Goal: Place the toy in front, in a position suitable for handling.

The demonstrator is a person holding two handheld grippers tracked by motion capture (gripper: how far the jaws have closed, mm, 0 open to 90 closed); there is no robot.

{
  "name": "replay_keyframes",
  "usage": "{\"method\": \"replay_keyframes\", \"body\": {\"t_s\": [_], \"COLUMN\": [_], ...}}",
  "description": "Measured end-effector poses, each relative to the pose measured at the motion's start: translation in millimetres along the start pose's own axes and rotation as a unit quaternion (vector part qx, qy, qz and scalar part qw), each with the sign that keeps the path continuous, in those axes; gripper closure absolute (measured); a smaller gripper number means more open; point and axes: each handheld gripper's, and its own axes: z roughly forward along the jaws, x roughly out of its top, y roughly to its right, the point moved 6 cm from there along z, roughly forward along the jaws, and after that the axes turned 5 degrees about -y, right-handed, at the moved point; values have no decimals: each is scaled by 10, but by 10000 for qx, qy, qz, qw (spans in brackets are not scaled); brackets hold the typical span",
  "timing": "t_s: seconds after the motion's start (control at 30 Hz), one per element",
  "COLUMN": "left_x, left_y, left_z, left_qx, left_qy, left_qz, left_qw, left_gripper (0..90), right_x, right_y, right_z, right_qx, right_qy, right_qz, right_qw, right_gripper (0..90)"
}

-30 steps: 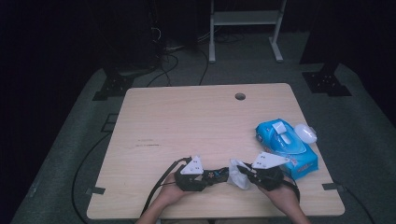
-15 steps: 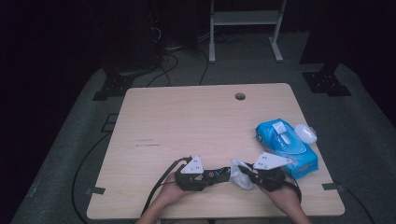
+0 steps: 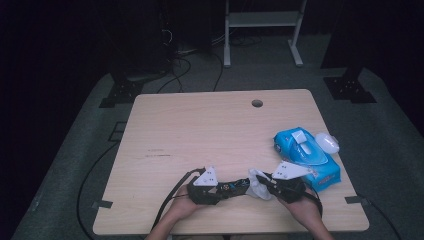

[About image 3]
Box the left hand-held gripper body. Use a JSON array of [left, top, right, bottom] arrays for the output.
[[186, 166, 224, 206]]

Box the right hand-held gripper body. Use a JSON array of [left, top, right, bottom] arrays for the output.
[[269, 160, 314, 205]]

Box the white wet wipe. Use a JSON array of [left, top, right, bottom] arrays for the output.
[[247, 168, 273, 201]]

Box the blue wet wipes pack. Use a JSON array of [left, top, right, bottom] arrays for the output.
[[273, 126, 343, 193]]

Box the blue toy car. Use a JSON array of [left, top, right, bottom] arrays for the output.
[[214, 178, 251, 198]]

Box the person's left hand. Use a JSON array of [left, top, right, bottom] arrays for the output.
[[167, 184, 208, 222]]

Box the person's right hand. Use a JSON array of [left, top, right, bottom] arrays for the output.
[[277, 189, 323, 232]]

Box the black stand base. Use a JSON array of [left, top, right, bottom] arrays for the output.
[[98, 78, 145, 109], [320, 64, 378, 104]]

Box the dark equipment cabinet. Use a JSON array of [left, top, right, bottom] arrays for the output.
[[109, 0, 178, 76]]

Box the left hand-held gripper cable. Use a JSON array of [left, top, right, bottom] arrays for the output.
[[151, 167, 206, 231]]

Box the hand-held gripper cable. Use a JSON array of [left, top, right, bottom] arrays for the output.
[[304, 191, 324, 218], [151, 167, 206, 231]]

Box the right hand-held gripper cable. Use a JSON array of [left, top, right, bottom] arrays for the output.
[[304, 191, 324, 218]]

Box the grey table bracket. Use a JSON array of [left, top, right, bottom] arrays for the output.
[[91, 199, 114, 210], [344, 195, 370, 205]]

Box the looped black floor cable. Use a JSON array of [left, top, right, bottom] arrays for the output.
[[156, 56, 193, 94]]

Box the thin black floor cable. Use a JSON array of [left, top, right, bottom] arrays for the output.
[[213, 53, 224, 93]]

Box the long black floor cable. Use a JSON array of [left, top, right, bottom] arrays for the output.
[[76, 141, 121, 240]]

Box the white metal stand frame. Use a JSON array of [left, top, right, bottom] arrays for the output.
[[223, 0, 308, 68]]

